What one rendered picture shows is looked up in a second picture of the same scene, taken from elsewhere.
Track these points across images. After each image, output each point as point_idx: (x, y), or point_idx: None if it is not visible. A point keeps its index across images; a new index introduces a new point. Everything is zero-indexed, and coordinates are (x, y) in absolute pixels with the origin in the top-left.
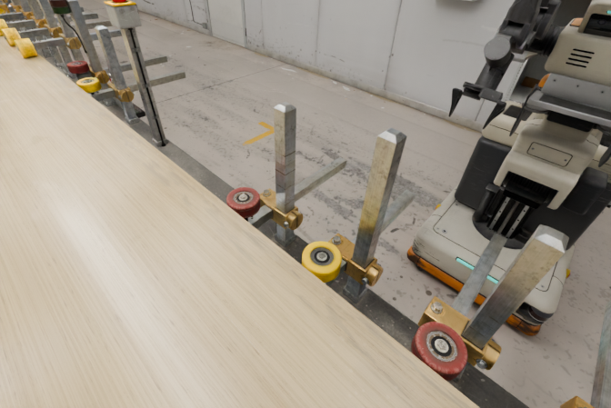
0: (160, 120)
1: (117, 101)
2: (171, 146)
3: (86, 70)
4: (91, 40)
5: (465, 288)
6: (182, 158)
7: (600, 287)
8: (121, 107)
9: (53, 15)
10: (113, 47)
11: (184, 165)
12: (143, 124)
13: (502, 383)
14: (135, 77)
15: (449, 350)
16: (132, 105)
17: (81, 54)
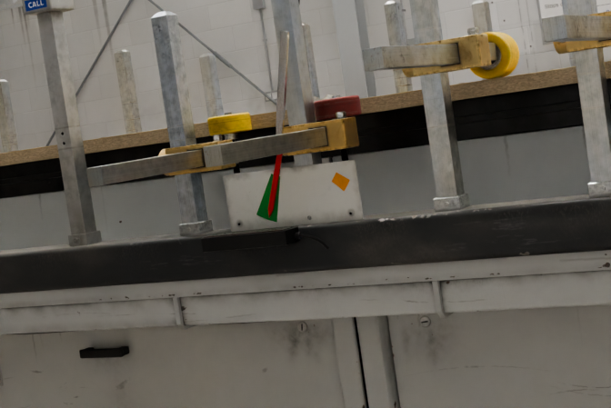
0: (65, 191)
1: (280, 210)
2: (58, 247)
3: (315, 116)
4: (278, 47)
5: None
6: (22, 250)
7: None
8: (272, 226)
9: None
10: (157, 56)
11: (11, 250)
12: (165, 237)
13: None
14: (75, 100)
15: None
16: (178, 192)
17: (424, 97)
